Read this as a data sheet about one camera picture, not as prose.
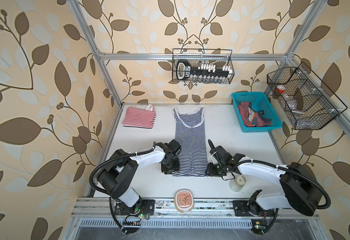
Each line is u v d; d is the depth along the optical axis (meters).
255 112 1.10
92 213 0.74
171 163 0.75
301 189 0.42
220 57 0.91
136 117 1.09
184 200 0.74
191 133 1.02
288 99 0.70
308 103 0.73
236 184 0.74
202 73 0.85
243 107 1.10
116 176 0.45
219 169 0.74
